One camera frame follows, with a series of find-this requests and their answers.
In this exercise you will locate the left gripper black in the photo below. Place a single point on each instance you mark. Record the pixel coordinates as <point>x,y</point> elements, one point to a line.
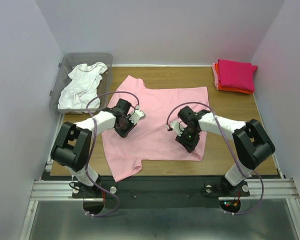
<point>123,134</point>

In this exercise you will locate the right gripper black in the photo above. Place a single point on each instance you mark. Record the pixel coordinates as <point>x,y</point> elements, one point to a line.
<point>189,145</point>

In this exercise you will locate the light pink t-shirt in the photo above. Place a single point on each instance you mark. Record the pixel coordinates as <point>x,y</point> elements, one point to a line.
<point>150,139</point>

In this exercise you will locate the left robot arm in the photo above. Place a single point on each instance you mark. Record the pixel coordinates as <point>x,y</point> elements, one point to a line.
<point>75,142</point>

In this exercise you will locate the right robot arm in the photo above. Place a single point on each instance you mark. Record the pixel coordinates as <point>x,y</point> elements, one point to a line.
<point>247,141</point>

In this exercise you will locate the white t-shirt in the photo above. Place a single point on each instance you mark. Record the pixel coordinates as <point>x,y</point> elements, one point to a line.
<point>85,80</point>

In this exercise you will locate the orange folded t-shirt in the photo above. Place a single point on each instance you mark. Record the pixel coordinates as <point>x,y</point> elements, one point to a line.
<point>235,90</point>

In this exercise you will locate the clear plastic bin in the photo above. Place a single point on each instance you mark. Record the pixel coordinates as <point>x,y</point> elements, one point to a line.
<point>68,63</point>

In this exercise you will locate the pale pink folded t-shirt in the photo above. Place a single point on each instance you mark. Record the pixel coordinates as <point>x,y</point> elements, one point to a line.
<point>215,69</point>

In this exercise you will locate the magenta folded t-shirt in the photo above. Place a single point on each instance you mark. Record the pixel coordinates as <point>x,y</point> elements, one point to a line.
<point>234,74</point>

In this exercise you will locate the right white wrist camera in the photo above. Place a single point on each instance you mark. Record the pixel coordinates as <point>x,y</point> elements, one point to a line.
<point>176,127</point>

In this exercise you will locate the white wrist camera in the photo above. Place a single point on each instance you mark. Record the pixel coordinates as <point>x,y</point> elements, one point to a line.
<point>176,127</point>
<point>137,115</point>

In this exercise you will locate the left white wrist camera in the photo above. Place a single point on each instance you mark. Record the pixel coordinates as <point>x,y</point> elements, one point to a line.
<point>137,115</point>

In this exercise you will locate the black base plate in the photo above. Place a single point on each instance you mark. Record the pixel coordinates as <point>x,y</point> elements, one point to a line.
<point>150,192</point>

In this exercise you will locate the aluminium frame rail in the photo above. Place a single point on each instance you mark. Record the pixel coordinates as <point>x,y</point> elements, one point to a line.
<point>43,190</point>

